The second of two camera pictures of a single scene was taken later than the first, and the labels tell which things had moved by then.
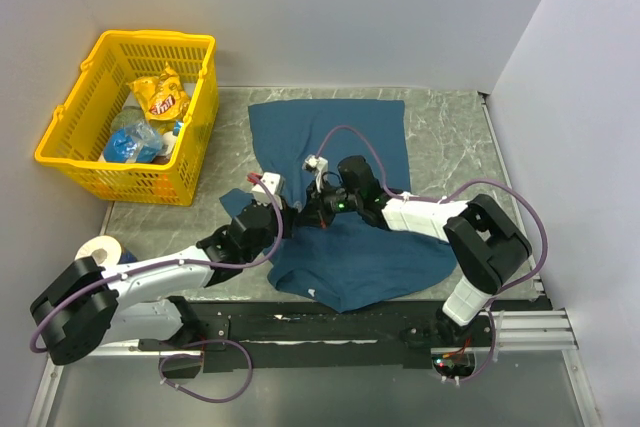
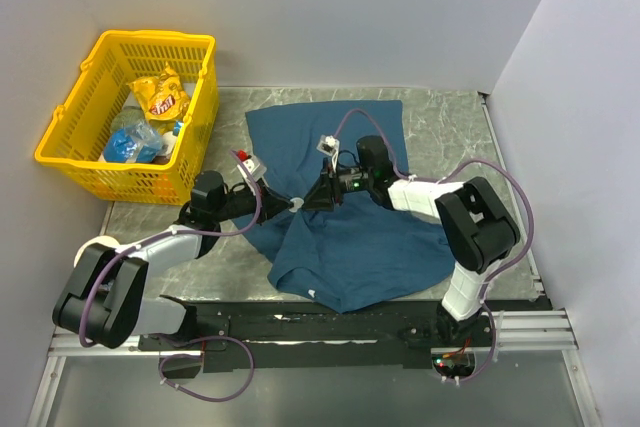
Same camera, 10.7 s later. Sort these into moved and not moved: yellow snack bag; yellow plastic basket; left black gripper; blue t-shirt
Moved: left black gripper
Not moved: blue t-shirt; yellow plastic basket; yellow snack bag
